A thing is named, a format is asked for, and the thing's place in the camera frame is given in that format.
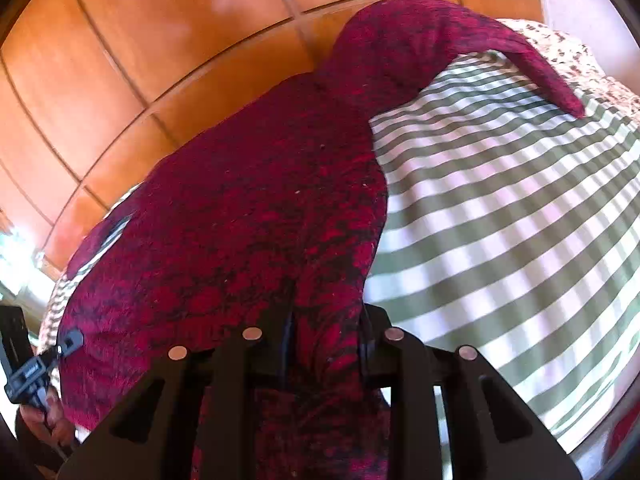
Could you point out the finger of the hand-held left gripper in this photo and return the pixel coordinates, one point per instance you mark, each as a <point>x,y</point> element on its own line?
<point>69,340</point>

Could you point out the green white checked bed sheet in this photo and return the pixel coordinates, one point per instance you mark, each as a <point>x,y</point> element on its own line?
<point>490,220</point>

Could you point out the bright window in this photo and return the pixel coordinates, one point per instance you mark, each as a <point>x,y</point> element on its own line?
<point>17,255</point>

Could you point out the red black patterned cloth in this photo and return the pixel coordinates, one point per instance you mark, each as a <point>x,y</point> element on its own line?
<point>260,200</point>

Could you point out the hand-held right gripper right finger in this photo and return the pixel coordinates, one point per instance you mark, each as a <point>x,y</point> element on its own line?
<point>374,342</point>

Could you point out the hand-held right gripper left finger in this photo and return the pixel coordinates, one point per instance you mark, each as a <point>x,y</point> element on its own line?
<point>274,342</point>

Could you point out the wooden wardrobe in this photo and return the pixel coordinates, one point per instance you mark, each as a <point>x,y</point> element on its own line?
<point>150,50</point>

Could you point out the person's left hand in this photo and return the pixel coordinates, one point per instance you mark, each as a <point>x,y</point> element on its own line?
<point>52,422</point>

